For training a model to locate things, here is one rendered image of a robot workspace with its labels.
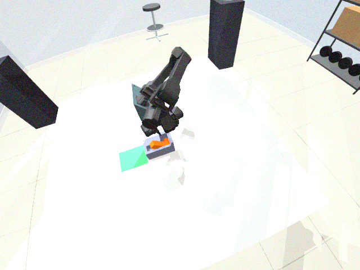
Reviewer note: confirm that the orange l-shaped part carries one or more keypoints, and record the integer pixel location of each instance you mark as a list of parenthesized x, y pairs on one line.
[(157, 144)]

